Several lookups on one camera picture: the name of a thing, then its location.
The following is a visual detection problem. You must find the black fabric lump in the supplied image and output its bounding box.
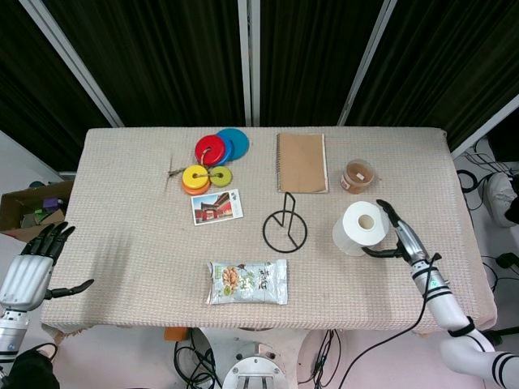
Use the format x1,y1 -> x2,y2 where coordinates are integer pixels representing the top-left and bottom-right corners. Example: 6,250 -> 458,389
0,349 -> 61,389

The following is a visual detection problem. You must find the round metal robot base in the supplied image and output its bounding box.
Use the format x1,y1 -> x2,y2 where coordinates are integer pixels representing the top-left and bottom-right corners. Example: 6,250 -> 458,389
221,355 -> 294,389

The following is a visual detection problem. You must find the black floor cable bundle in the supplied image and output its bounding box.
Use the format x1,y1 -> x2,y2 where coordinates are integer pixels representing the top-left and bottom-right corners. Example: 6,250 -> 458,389
173,328 -> 223,389

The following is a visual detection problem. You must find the beige waffle tablecloth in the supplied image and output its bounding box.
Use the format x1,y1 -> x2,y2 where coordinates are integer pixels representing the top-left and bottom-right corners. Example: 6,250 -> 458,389
40,126 -> 498,338

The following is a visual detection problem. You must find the green ring disc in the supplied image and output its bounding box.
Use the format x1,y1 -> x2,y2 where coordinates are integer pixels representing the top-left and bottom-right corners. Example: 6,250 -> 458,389
210,165 -> 234,189

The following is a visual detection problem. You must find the brown jute rope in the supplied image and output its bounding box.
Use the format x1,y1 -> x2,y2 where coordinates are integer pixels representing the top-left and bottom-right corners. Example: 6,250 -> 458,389
166,147 -> 217,192

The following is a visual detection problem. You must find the black cable tangle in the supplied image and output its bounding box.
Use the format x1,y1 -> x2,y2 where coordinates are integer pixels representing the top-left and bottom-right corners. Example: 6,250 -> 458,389
455,138 -> 519,212

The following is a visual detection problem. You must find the white partition frame post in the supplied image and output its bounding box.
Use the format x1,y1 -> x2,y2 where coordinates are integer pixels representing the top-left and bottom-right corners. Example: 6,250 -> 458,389
17,0 -> 125,129
449,94 -> 519,160
337,0 -> 399,127
236,0 -> 261,127

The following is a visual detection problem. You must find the cardboard box with toys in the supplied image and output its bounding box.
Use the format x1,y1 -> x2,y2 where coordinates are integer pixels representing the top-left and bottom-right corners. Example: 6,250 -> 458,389
0,179 -> 76,245

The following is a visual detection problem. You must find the peanut snack bag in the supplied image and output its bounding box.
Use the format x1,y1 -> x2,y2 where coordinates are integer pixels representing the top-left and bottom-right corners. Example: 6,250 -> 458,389
205,259 -> 290,306

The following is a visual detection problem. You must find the white rounded machine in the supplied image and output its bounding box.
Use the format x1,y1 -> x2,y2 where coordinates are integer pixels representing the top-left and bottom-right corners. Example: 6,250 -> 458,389
486,171 -> 519,229

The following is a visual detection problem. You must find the teal ring disc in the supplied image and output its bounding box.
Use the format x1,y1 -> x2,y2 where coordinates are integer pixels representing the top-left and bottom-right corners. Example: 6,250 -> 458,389
215,128 -> 251,160

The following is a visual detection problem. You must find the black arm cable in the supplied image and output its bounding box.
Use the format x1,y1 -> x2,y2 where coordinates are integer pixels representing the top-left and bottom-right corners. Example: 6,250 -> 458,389
298,252 -> 444,385

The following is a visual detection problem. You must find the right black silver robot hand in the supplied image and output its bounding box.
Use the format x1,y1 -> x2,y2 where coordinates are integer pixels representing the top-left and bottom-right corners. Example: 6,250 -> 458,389
362,198 -> 431,269

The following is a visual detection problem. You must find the red ring disc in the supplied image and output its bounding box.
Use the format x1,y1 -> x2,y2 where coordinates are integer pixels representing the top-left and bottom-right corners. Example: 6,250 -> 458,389
195,135 -> 227,168

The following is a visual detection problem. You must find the black curtain panel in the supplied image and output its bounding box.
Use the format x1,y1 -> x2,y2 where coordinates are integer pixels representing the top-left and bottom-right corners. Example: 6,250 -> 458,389
0,0 -> 115,172
41,0 -> 249,127
259,0 -> 384,127
355,0 -> 519,152

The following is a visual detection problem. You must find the orange ring disc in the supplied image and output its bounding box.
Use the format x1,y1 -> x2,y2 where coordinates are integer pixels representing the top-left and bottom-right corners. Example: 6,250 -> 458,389
181,181 -> 212,195

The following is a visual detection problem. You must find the yellow ring disc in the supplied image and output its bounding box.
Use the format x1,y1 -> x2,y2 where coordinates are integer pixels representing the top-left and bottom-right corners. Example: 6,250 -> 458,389
182,165 -> 211,190

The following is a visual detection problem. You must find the clear jar of rubber bands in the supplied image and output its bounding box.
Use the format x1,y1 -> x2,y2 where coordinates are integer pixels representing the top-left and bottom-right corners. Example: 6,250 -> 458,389
340,158 -> 377,191

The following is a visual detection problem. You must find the blue ring disc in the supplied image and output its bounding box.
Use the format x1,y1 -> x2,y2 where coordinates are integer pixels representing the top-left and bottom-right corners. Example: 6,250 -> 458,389
220,137 -> 237,164

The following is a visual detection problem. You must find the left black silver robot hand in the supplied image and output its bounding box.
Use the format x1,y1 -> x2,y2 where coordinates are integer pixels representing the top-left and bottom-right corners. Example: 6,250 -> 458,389
0,221 -> 95,313

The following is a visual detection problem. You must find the white paper roll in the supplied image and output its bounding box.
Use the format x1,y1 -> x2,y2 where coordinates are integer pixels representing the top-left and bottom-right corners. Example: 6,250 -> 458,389
332,201 -> 392,258

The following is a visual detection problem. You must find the brown spiral notebook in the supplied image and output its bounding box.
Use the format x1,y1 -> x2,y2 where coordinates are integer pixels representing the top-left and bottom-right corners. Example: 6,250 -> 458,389
276,132 -> 331,195

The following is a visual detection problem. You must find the orange block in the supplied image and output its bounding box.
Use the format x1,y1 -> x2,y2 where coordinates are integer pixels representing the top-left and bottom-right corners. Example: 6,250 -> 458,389
163,327 -> 189,344

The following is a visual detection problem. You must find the red palace postcard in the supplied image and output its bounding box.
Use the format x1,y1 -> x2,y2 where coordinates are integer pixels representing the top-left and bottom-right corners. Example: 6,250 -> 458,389
190,188 -> 246,227

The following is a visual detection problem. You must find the black wire paper stand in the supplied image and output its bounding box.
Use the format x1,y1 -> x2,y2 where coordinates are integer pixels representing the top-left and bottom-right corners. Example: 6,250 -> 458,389
262,191 -> 308,254

